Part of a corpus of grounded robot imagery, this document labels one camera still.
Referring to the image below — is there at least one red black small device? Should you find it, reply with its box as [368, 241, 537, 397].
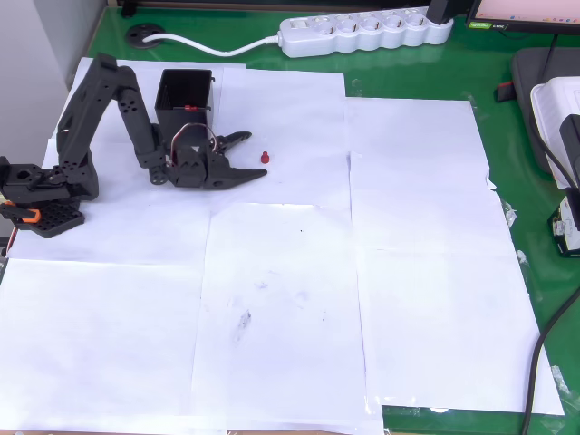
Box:
[494, 80, 516, 103]

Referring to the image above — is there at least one black desk cable grommet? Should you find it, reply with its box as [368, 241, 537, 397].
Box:
[126, 24, 166, 49]

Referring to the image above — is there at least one white power strip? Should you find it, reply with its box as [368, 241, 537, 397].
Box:
[277, 7, 455, 59]

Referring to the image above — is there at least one thin black monitor cable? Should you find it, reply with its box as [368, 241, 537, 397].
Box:
[540, 33, 561, 73]

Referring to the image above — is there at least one black square bin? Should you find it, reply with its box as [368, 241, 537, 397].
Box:
[154, 68, 216, 148]

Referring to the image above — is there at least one white power strip cable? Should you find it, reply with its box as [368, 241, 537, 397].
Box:
[142, 33, 283, 58]

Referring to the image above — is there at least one red white servo cable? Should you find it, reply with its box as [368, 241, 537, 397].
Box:
[172, 121, 220, 158]

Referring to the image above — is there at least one white plastic container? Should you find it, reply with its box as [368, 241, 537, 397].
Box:
[529, 76, 580, 190]

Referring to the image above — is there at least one black power plug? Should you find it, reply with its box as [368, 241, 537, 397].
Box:
[427, 0, 455, 24]

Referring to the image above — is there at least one computer monitor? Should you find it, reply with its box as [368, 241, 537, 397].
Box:
[468, 0, 580, 36]

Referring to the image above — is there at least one orange table clamp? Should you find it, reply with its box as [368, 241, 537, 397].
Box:
[0, 202, 43, 225]

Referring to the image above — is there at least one thick black cable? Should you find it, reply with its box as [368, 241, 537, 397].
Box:
[520, 296, 580, 435]

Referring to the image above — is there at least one black device on container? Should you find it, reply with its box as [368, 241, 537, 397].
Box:
[558, 114, 580, 188]

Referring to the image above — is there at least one white paper sheet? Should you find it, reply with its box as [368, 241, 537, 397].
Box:
[355, 247, 566, 417]
[343, 96, 491, 182]
[189, 201, 386, 434]
[53, 57, 248, 149]
[348, 151, 521, 255]
[0, 256, 206, 431]
[6, 138, 214, 267]
[208, 66, 353, 214]

